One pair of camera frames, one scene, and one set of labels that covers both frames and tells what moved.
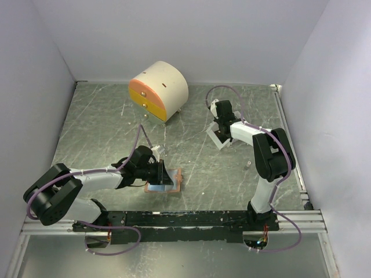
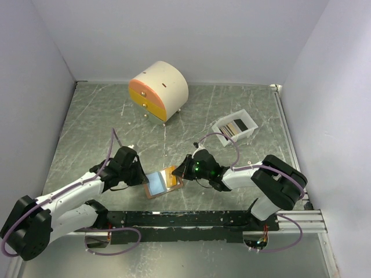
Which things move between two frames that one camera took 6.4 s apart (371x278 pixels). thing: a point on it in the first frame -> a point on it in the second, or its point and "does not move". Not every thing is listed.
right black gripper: x=217 y=120 -> x=182 y=169
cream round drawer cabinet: x=159 y=92 does not move
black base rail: x=135 y=227 does not move
